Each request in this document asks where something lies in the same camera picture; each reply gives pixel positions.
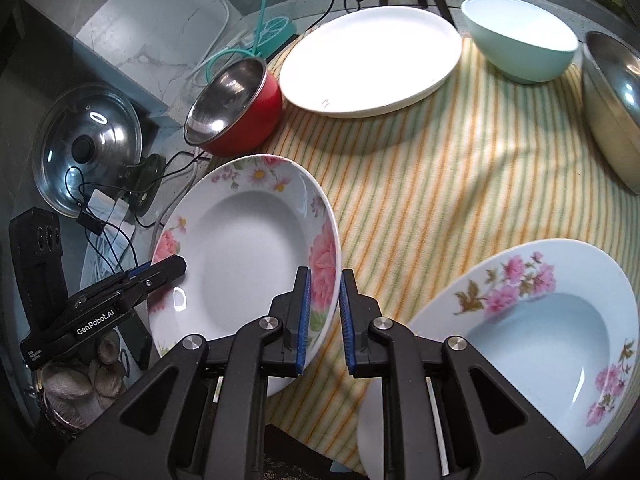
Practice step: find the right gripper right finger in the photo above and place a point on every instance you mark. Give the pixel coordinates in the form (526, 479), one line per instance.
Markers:
(447, 413)

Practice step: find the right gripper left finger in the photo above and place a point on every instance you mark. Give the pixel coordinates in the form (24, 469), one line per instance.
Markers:
(199, 412)

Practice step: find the pink flower deep plate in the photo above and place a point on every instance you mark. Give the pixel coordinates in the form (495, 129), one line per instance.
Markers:
(557, 318)

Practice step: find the peony flower deep plate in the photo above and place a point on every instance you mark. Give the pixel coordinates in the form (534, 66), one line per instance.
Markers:
(243, 232)

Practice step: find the red steel small bowl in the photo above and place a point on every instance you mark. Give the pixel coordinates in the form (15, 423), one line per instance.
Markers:
(236, 112)

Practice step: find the white plate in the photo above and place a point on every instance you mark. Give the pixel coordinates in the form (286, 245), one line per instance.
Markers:
(370, 62)

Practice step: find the light green ceramic bowl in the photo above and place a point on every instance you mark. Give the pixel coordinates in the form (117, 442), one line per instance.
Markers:
(524, 42)

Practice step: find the large steel bowl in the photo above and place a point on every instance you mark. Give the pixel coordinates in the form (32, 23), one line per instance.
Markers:
(610, 91)

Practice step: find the glass pot lid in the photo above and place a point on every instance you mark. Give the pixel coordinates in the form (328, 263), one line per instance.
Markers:
(90, 136)

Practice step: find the striped yellow towel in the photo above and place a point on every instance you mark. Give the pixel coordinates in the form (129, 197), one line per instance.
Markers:
(483, 164)

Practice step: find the black device with cables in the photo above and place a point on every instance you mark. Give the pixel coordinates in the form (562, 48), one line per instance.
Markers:
(140, 188)

